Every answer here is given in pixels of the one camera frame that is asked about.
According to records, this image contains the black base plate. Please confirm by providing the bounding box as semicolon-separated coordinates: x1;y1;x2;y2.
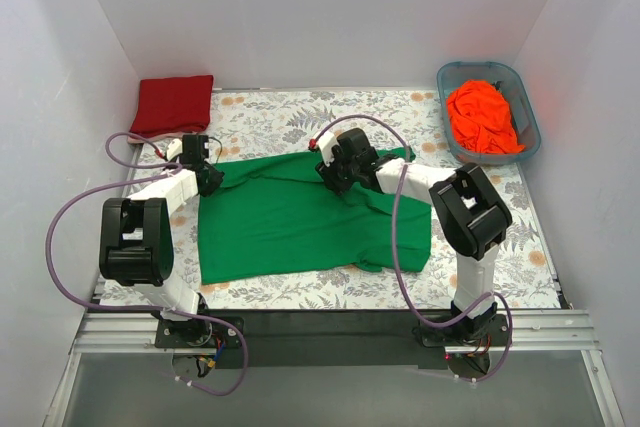
154;309;511;371

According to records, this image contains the blue plastic bin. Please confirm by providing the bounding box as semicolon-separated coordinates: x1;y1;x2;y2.
436;61;541;166

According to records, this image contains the aluminium frame rail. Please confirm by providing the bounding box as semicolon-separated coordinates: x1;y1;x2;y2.
72;309;601;354

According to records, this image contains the purple cable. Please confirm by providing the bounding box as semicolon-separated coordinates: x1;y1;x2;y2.
312;115;514;383
45;132;250;397

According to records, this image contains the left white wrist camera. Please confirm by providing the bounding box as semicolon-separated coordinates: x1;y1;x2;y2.
164;138;183;161

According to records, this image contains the orange t-shirt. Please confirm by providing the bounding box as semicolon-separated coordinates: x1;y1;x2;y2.
446;79;525;155

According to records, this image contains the folded pink cloth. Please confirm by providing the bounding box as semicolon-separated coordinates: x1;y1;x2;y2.
126;133;179;144

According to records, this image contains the green t-shirt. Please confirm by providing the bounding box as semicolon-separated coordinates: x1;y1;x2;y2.
198;152;431;284

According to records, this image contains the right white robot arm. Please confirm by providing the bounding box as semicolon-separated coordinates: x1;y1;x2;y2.
309;128;512;345

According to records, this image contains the floral table mat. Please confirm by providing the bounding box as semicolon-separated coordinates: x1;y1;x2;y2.
97;89;571;311

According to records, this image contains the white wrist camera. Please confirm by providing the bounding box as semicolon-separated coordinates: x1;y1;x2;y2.
164;138;183;161
309;131;338;166

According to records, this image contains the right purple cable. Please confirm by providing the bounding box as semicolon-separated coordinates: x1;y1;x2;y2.
312;115;514;383

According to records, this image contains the folded red t-shirt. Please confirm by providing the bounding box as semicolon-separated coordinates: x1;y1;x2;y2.
130;75;214;139

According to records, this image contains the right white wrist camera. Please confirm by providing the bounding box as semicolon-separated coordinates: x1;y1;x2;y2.
309;131;338;166

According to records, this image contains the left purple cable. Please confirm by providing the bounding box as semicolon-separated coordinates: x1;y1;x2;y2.
45;132;250;397

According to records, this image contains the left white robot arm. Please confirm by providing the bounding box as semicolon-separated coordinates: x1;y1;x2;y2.
99;134;224;347

